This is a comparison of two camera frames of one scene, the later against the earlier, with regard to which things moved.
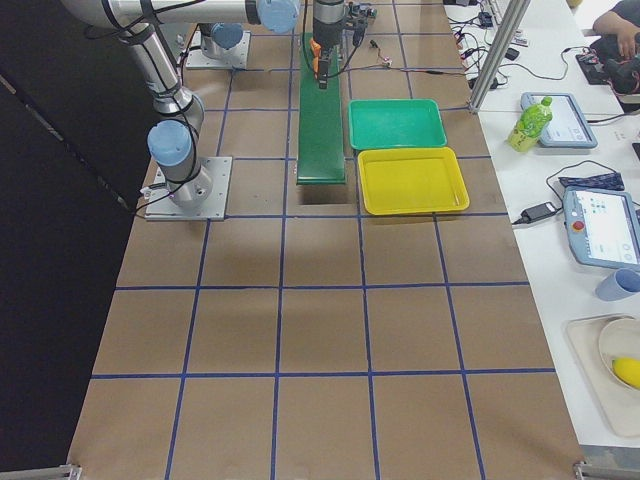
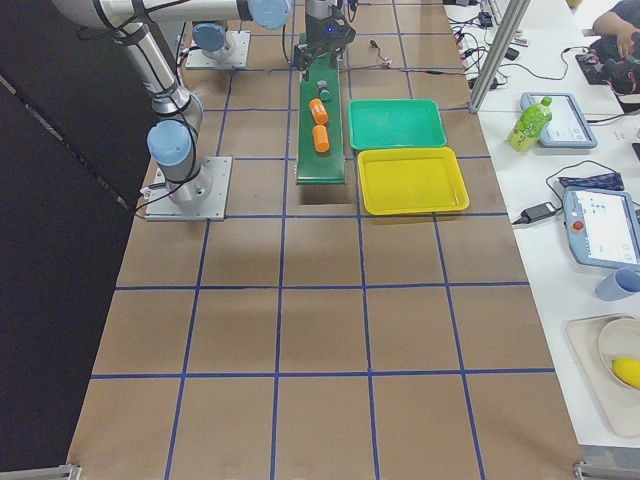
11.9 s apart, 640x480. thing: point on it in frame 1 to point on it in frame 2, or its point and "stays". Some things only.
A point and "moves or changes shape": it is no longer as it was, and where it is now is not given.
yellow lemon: x=628 y=370 stays
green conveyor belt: x=321 y=151 stays
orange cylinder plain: x=315 y=51 moves or changes shape
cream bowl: x=619 y=338 stays
